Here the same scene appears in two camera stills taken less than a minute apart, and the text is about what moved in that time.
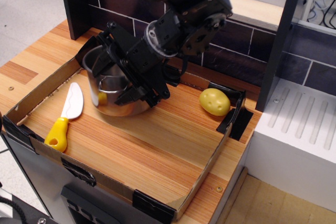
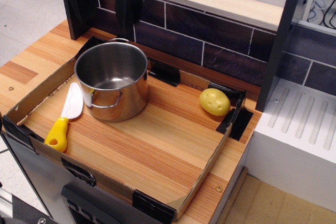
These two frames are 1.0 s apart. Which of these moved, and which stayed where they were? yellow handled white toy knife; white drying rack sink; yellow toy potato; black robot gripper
Moved: black robot gripper
Stayed: white drying rack sink; yellow handled white toy knife; yellow toy potato
